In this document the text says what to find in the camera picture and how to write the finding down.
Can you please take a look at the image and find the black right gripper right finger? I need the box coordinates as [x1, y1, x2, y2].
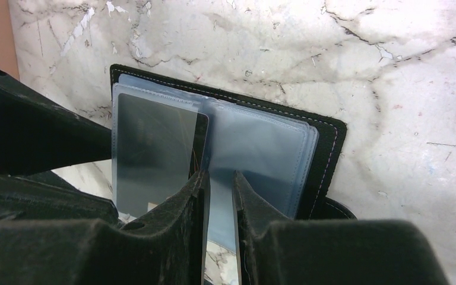
[232, 171, 448, 284]

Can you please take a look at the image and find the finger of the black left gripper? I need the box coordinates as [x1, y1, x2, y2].
[0, 175, 119, 224]
[0, 70, 112, 175]

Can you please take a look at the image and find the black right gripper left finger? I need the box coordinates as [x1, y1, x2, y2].
[0, 171, 210, 284]

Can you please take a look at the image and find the black card holder wallet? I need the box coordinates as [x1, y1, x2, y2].
[110, 64, 353, 252]

